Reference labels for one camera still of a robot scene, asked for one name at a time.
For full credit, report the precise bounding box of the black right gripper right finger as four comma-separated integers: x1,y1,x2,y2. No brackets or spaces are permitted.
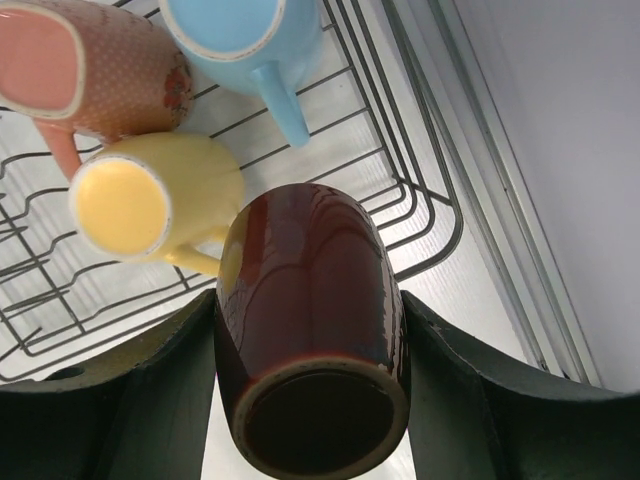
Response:
402,291,639,479

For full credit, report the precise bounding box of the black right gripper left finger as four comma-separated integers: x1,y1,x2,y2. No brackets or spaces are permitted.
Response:
1,290,216,479

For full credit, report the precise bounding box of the dark brown mug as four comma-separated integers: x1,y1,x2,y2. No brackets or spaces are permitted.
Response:
215,183,411,479

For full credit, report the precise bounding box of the yellow ceramic mug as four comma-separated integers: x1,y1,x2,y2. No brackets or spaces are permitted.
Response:
68,132,245,276

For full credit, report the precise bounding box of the pink ceramic mug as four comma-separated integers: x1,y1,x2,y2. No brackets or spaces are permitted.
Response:
1,1,193,178

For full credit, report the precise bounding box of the light blue ceramic mug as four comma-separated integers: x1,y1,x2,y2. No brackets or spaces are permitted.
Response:
158,0,323,147

